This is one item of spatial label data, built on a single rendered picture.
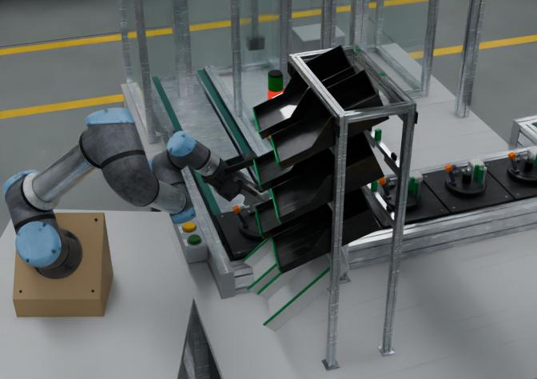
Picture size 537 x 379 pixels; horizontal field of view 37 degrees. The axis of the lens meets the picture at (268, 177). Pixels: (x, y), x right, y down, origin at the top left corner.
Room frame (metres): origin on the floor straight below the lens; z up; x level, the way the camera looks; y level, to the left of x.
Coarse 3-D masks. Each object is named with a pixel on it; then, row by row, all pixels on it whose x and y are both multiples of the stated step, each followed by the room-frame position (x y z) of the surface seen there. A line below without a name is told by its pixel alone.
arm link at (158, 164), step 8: (168, 152) 2.01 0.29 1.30; (152, 160) 2.03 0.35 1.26; (160, 160) 2.01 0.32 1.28; (168, 160) 2.00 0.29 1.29; (152, 168) 2.01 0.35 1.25; (160, 168) 2.00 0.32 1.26; (168, 168) 1.99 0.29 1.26; (176, 168) 1.99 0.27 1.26; (160, 176) 1.99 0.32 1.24; (168, 176) 1.98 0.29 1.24; (176, 176) 1.98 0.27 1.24
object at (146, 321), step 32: (128, 224) 2.26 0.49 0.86; (160, 224) 2.25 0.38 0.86; (0, 256) 2.09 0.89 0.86; (128, 256) 2.08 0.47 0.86; (160, 256) 2.08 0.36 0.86; (0, 288) 1.93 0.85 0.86; (128, 288) 1.92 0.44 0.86; (160, 288) 1.92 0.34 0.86; (0, 320) 1.78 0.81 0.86; (32, 320) 1.78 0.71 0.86; (64, 320) 1.78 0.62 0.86; (96, 320) 1.78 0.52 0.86; (128, 320) 1.78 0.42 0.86; (160, 320) 1.78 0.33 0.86; (0, 352) 1.65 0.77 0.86; (32, 352) 1.65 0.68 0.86; (64, 352) 1.65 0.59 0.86; (96, 352) 1.65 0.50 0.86; (128, 352) 1.65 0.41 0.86; (160, 352) 1.65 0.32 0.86
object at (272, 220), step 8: (256, 208) 1.86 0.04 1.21; (264, 208) 1.87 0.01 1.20; (272, 208) 1.86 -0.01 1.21; (264, 216) 1.84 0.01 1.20; (272, 216) 1.82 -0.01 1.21; (304, 216) 1.75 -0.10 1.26; (264, 224) 1.80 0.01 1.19; (272, 224) 1.79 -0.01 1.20; (280, 224) 1.75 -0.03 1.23; (288, 224) 1.75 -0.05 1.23; (296, 224) 1.75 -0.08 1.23; (264, 232) 1.74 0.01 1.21; (272, 232) 1.74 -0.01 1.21; (280, 232) 1.75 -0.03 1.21
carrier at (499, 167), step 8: (528, 152) 2.51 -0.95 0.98; (536, 152) 2.49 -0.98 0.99; (496, 160) 2.47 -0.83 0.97; (504, 160) 2.47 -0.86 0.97; (520, 160) 2.44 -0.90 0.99; (528, 160) 2.37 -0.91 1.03; (536, 160) 2.40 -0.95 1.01; (488, 168) 2.42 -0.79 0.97; (496, 168) 2.42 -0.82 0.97; (504, 168) 2.42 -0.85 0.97; (512, 168) 2.39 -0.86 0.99; (520, 168) 2.39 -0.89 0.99; (528, 168) 2.37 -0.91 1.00; (536, 168) 2.39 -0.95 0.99; (496, 176) 2.37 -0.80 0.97; (504, 176) 2.37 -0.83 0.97; (512, 176) 2.35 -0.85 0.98; (520, 176) 2.34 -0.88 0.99; (528, 176) 2.34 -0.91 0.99; (536, 176) 2.34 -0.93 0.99; (504, 184) 2.32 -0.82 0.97; (512, 184) 2.32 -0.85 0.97; (520, 184) 2.32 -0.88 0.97; (528, 184) 2.31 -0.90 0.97; (536, 184) 2.31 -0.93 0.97; (512, 192) 2.27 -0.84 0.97; (520, 192) 2.27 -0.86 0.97; (528, 192) 2.27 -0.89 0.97; (536, 192) 2.27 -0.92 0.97
